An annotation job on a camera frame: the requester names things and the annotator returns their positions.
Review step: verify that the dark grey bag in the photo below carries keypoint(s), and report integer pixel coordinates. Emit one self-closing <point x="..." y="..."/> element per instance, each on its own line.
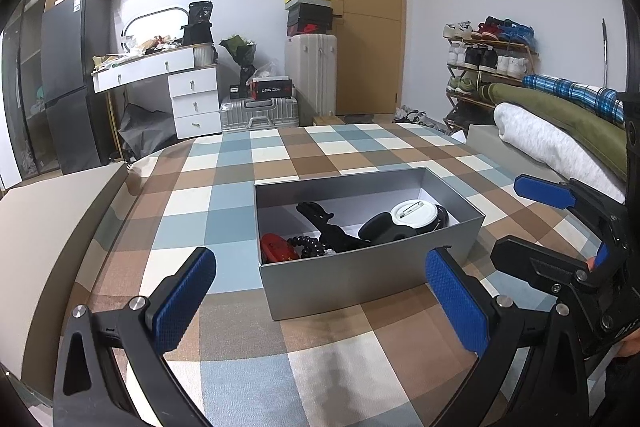
<point x="145" y="129"/>

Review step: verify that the black bag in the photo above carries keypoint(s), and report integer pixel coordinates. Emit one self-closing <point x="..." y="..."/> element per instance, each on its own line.
<point x="198" y="24"/>

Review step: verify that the checked bed sheet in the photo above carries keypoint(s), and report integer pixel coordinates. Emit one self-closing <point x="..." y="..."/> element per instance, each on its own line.
<point x="220" y="217"/>

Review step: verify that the grey padded board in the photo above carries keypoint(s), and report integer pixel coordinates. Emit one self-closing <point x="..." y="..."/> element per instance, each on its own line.
<point x="480" y="136"/>

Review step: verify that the pile of desk clutter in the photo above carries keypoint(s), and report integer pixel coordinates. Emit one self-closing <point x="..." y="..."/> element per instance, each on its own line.
<point x="135" y="54"/>

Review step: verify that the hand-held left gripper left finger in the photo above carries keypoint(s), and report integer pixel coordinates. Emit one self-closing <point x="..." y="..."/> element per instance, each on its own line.
<point x="185" y="302"/>

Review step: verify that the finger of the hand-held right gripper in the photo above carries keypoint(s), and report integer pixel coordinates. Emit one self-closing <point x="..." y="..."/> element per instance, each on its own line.
<point x="542" y="192"/>
<point x="540" y="267"/>

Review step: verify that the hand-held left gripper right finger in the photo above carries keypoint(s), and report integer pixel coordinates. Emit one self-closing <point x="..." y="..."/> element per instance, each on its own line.
<point x="455" y="302"/>

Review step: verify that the white rolled blanket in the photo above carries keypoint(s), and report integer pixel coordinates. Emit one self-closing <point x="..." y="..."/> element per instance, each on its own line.
<point x="545" y="147"/>

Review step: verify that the red cartoon hair clip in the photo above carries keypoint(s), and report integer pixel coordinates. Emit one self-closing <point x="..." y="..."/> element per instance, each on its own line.
<point x="277" y="249"/>

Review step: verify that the dark wrapped flower bouquet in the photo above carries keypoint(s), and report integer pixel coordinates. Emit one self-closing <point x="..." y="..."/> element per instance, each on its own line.
<point x="240" y="52"/>

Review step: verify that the green rolled blanket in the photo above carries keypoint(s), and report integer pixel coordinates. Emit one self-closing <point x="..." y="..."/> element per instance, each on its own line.
<point x="560" y="119"/>

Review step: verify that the small black box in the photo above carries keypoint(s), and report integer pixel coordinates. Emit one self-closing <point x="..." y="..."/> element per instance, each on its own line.
<point x="238" y="92"/>

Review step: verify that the white dressing table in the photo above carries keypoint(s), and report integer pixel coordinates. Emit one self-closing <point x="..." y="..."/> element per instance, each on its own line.
<point x="195" y="102"/>

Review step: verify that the white ribbed bin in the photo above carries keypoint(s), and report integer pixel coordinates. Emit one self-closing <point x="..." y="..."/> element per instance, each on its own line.
<point x="204" y="54"/>

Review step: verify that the white round hair accessory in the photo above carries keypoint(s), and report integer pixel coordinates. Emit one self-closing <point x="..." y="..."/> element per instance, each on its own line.
<point x="412" y="213"/>

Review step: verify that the small wooden box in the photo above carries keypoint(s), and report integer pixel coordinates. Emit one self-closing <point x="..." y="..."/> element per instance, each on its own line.
<point x="328" y="121"/>

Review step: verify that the dark grey refrigerator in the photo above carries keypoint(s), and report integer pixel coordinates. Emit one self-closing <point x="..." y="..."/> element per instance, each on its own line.
<point x="75" y="82"/>

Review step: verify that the black shoe box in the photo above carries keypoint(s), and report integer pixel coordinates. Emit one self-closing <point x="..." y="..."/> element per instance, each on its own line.
<point x="307" y="22"/>

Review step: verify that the beige suitcase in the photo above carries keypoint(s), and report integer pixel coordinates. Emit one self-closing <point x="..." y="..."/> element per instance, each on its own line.
<point x="310" y="74"/>

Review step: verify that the thin metal pole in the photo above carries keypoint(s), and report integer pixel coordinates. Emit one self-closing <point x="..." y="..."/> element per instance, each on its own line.
<point x="605" y="52"/>

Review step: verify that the yellow stick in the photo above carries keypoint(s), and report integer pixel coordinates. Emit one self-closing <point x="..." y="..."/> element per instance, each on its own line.
<point x="112" y="122"/>

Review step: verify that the pair of light shoes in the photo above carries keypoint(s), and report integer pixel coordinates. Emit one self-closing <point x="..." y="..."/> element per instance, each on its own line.
<point x="412" y="116"/>

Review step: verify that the long black hair clip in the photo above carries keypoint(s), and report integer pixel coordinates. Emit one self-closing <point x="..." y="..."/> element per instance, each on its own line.
<point x="330" y="232"/>

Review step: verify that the beige bed headboard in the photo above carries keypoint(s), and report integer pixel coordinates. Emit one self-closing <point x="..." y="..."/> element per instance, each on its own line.
<point x="45" y="232"/>

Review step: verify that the row of shoes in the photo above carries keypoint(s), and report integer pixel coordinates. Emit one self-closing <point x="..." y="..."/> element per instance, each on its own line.
<point x="487" y="57"/>

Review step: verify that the wooden shoe rack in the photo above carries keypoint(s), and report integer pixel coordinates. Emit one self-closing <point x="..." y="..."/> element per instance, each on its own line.
<point x="455" y="117"/>

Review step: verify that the person's right hand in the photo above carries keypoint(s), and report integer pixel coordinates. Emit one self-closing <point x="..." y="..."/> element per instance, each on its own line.
<point x="631" y="344"/>

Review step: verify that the glass door cabinet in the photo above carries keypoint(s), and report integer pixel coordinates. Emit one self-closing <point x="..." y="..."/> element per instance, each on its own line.
<point x="25" y="107"/>

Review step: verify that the black and red box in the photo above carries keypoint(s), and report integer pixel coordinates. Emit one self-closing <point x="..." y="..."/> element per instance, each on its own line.
<point x="270" y="88"/>

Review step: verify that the oval mirror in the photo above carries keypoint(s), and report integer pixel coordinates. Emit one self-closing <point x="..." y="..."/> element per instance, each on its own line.
<point x="152" y="24"/>

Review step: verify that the grey cardboard box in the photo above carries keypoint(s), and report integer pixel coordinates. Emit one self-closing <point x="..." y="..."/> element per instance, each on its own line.
<point x="350" y="282"/>

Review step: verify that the wooden door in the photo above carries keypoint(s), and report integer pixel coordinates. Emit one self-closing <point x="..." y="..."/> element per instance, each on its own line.
<point x="367" y="32"/>

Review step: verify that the black hair claw clip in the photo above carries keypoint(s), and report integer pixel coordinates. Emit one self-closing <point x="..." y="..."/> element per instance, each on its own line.
<point x="380" y="227"/>
<point x="444" y="217"/>

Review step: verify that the blue plaid blanket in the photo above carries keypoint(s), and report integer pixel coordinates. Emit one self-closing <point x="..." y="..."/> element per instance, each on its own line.
<point x="575" y="92"/>

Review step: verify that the silver suitcase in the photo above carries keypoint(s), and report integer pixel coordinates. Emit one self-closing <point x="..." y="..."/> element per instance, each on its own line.
<point x="260" y="114"/>

